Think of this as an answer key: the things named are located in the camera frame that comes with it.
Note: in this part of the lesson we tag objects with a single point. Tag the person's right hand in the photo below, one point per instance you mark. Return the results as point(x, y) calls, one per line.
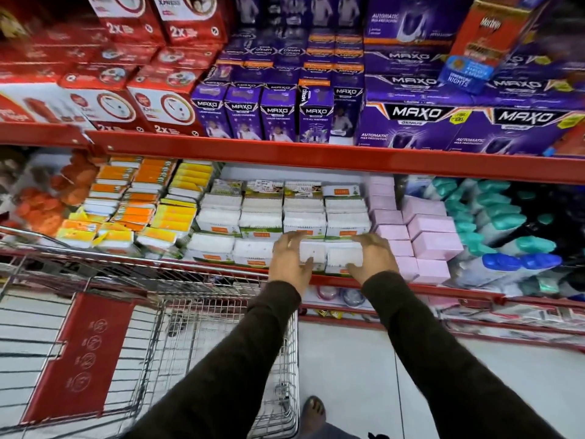
point(381, 258)

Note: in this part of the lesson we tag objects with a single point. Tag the person's left hand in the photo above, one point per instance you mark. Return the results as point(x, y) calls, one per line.
point(285, 262)

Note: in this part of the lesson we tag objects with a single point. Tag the person's right thumb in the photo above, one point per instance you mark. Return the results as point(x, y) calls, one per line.
point(354, 268)

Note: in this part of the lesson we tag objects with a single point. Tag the person's left thumb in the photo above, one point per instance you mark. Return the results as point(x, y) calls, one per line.
point(308, 266)

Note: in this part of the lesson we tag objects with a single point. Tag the white packet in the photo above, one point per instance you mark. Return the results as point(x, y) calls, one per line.
point(315, 252)
point(345, 255)

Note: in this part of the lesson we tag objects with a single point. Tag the person's right forearm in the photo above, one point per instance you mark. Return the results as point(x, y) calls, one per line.
point(438, 361)

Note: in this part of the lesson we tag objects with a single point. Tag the person's left forearm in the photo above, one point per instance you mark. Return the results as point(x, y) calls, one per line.
point(228, 370)

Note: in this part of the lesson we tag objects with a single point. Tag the round purple container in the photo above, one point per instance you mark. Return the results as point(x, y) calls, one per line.
point(328, 293)
point(354, 298)

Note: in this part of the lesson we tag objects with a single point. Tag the stack of white packs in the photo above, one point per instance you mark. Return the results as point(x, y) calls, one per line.
point(263, 219)

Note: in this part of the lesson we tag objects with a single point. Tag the stack of pink boxes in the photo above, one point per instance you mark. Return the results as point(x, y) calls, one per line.
point(425, 233)

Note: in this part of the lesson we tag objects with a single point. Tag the red metal shelf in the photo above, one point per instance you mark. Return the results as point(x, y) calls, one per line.
point(320, 155)

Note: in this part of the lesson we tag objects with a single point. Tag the blue capped bottle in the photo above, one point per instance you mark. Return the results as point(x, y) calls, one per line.
point(541, 261)
point(496, 262)

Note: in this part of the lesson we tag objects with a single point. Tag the person's foot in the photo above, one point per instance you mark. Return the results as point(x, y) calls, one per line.
point(313, 413)

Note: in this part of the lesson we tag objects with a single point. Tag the group of teal capped bottles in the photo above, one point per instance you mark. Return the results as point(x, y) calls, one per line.
point(493, 214)

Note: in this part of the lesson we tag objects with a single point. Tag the row of flat pale packets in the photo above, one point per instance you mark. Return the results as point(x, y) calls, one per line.
point(512, 317)

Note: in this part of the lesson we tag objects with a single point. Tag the stack of orange yellow packets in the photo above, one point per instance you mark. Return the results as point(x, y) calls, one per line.
point(141, 201)

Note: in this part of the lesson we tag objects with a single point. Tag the stack of large purple boxes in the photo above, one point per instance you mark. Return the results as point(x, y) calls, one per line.
point(457, 118)

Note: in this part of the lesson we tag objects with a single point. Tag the row of narrow purple boxes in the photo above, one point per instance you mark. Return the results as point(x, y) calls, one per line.
point(279, 86)

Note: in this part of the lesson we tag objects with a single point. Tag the red cart seat flap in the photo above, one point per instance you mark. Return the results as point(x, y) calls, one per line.
point(84, 356)

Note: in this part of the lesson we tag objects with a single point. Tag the pile of orange round items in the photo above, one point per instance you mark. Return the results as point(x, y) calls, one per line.
point(55, 196)

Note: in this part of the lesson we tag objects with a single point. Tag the orange box with blue label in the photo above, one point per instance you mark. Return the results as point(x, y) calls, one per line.
point(493, 31)

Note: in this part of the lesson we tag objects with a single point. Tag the stack of red white boxes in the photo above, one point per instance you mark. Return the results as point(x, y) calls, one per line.
point(114, 63)

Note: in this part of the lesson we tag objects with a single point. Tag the red shelf rail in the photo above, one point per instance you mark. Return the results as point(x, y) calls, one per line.
point(457, 294)

